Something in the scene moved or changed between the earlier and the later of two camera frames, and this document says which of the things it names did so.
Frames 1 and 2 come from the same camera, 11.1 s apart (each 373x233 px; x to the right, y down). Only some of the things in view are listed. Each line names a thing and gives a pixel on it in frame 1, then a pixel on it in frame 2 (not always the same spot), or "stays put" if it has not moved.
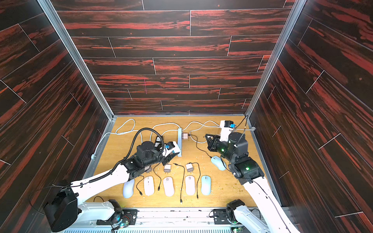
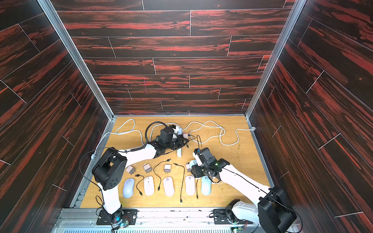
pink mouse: x=169 y=186 stays put
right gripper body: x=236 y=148 → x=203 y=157
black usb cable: x=154 y=172 stays put
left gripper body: x=156 y=156 → x=176 y=143
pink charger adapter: x=148 y=169 stays put
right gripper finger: x=212 y=141 → x=197 y=171
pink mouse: x=149 y=185 stays put
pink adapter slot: x=189 y=167 stays put
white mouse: x=128 y=188 stays put
